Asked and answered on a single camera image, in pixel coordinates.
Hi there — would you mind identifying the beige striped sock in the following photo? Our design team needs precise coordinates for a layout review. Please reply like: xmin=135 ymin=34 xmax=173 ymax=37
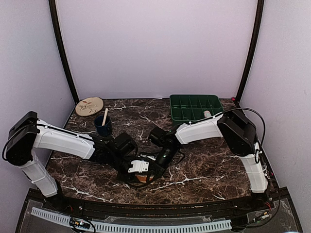
xmin=135 ymin=174 xmax=154 ymax=183

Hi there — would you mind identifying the black front rail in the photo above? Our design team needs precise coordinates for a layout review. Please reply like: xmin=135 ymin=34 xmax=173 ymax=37
xmin=40 ymin=195 xmax=276 ymax=218

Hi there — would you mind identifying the green compartment tray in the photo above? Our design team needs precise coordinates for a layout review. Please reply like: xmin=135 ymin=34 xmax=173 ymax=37
xmin=170 ymin=94 xmax=224 ymax=126

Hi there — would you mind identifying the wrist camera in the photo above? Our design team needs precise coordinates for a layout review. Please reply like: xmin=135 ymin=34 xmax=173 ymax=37
xmin=148 ymin=127 xmax=167 ymax=147
xmin=114 ymin=133 xmax=137 ymax=156

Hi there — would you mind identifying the pink patterned sock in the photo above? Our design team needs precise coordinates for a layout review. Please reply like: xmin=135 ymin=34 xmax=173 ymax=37
xmin=204 ymin=110 xmax=212 ymax=118

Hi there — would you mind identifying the wooden stick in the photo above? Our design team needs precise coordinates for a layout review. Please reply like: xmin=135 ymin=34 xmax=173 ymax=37
xmin=102 ymin=108 xmax=108 ymax=126

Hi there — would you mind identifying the dark blue mug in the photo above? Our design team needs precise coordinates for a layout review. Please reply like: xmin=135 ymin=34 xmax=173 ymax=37
xmin=94 ymin=116 xmax=112 ymax=137

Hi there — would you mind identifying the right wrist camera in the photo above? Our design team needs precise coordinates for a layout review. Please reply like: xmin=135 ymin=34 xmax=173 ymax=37
xmin=148 ymin=127 xmax=167 ymax=147

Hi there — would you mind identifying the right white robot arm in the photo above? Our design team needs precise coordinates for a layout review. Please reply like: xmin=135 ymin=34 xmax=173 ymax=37
xmin=148 ymin=108 xmax=268 ymax=211

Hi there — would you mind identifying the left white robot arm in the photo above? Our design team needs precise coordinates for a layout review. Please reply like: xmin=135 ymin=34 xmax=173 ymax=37
xmin=2 ymin=111 xmax=150 ymax=212

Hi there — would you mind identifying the left black frame post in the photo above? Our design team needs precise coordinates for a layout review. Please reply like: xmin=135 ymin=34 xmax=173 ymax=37
xmin=48 ymin=0 xmax=80 ymax=104

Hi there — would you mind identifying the white slotted cable duct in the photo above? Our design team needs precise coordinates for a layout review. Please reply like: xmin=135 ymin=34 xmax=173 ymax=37
xmin=31 ymin=207 xmax=232 ymax=233

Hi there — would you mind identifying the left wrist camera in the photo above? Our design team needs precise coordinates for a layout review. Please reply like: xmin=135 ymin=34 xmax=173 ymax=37
xmin=114 ymin=133 xmax=137 ymax=156

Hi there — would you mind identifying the round beige embroidered coaster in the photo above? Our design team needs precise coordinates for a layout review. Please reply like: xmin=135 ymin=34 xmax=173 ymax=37
xmin=75 ymin=97 xmax=104 ymax=117

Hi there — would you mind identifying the black frame post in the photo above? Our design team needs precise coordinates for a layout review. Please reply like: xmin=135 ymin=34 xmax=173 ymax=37
xmin=236 ymin=0 xmax=265 ymax=102
xmin=48 ymin=0 xmax=80 ymax=104

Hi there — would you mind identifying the right black frame post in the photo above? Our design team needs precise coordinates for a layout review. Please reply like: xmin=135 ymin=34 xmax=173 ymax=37
xmin=236 ymin=0 xmax=265 ymax=102

